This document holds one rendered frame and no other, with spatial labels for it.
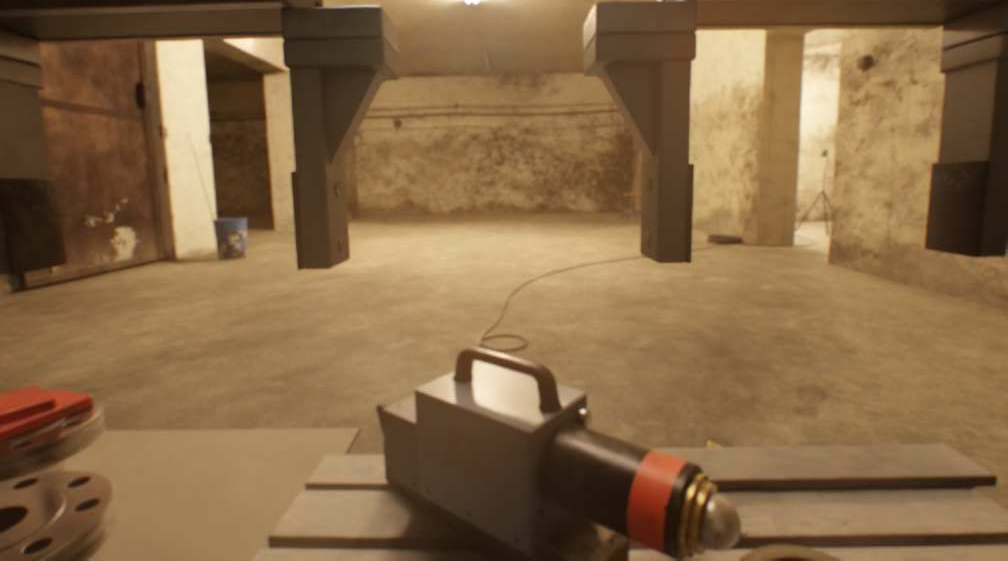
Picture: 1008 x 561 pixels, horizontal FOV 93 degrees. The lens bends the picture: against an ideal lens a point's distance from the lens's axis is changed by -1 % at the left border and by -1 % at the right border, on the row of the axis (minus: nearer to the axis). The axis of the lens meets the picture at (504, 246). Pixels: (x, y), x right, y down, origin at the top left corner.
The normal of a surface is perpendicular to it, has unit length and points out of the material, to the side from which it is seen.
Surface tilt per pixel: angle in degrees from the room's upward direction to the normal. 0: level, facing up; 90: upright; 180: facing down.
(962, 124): 90
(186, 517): 0
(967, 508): 0
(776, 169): 90
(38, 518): 0
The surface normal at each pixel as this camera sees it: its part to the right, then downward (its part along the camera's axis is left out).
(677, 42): 0.00, 0.13
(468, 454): -0.63, 0.11
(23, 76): 1.00, -0.02
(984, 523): -0.02, -0.99
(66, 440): 0.96, 0.02
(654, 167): -1.00, 0.02
